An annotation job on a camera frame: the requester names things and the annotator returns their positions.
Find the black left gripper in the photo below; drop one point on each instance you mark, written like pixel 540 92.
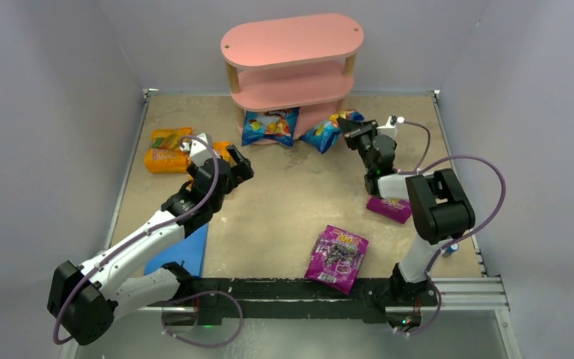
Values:
pixel 230 168

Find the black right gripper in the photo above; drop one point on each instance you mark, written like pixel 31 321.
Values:
pixel 361 133

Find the blue candy bag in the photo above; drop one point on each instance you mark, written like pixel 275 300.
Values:
pixel 274 125
pixel 324 135

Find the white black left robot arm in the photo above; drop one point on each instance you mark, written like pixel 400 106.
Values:
pixel 87 298

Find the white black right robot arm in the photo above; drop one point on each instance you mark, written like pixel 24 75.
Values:
pixel 439 206

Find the orange candy bag near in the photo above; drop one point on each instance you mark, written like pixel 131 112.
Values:
pixel 222 151

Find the orange candy bag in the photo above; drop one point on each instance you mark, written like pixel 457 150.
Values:
pixel 164 155
pixel 222 151

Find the pink three-tier shelf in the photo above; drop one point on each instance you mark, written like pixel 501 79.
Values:
pixel 303 61

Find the orange candy bag far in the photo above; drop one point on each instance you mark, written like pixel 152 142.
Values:
pixel 164 155

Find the purple candy bag right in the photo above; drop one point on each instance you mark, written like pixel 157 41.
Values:
pixel 396 209

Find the purple candy bag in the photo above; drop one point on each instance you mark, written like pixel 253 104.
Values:
pixel 396 209
pixel 336 258

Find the purple candy bag front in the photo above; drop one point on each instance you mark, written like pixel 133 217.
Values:
pixel 336 258

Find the blue foam pad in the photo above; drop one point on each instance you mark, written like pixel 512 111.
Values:
pixel 189 253

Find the small blue bottle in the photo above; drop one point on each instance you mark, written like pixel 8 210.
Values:
pixel 451 249

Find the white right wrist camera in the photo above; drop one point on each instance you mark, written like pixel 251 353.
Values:
pixel 391 127

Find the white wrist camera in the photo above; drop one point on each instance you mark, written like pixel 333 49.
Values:
pixel 391 127
pixel 202 138

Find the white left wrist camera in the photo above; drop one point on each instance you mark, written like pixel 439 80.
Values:
pixel 202 138

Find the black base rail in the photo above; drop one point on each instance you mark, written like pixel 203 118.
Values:
pixel 371 300

